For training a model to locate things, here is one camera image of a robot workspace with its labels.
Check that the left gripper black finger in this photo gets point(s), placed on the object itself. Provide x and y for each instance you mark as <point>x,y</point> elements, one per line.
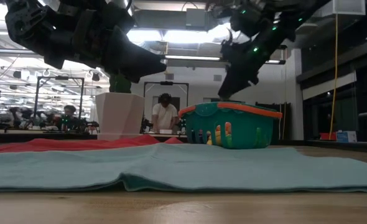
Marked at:
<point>130,59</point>

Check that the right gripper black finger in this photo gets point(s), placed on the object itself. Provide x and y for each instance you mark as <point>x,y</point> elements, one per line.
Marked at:
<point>233,85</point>

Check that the yellow toy banana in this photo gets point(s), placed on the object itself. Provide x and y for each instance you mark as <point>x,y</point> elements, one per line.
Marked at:
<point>217,137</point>

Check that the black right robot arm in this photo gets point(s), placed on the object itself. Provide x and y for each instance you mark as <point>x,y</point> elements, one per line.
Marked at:
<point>280,12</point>

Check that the green cactus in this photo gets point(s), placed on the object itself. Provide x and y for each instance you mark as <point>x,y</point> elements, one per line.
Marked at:
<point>120,84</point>

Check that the white faceted planter pot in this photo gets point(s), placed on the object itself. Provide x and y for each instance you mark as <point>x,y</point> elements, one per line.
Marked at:
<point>119,113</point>

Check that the person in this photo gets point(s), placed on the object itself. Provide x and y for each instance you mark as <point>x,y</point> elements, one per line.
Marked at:
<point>68,119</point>
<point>165,115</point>

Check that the light blue cloth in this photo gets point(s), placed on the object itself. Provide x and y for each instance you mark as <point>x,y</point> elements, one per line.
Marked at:
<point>202,168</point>

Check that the red bin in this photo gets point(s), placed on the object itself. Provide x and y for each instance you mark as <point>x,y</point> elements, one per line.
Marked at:
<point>328,136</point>

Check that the red cloth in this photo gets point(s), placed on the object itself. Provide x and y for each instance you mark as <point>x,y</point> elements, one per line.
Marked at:
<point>62,144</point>

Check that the blue and white box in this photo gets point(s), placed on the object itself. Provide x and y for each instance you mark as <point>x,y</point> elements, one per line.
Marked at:
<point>346,136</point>

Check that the black robot station frame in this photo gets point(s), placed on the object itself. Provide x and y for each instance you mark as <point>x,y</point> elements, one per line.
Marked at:
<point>59,78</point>
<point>166,83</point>

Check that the black table frame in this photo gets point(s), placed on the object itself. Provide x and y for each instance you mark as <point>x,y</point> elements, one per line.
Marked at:
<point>326,144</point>

